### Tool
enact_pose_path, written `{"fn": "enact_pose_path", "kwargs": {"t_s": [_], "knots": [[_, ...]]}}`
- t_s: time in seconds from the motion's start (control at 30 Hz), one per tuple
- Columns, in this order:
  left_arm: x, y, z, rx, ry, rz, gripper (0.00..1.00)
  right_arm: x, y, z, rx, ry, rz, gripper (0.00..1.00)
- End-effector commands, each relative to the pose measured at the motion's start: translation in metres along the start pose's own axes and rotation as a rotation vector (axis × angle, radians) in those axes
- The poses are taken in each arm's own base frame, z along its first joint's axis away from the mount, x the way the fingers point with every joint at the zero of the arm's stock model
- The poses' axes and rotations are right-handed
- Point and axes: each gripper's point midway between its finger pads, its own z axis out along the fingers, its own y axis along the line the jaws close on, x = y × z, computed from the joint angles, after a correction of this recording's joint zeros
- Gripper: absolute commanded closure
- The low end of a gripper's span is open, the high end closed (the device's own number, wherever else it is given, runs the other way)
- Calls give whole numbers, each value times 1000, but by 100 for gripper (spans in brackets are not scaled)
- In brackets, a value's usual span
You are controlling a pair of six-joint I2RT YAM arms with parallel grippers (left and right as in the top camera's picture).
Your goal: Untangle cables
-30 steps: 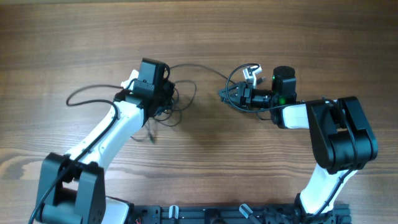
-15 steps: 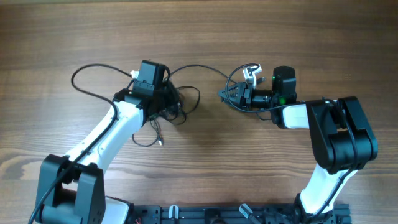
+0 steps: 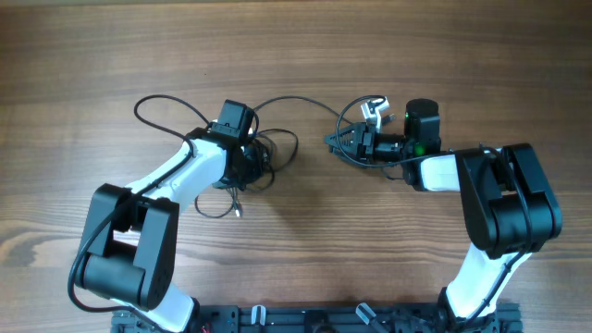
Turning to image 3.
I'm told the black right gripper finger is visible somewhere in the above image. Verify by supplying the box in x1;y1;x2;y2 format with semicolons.
324;123;359;148
328;146;359;160

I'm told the black USB cable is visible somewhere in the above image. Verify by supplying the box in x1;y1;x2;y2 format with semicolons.
252;95;355;126
193;128;300;219

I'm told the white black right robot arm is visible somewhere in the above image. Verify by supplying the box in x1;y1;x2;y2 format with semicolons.
324;95;562;332

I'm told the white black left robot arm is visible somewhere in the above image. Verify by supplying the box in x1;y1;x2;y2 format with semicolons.
67;100;263;332

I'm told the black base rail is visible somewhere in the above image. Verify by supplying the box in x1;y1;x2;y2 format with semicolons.
110;303;524;333

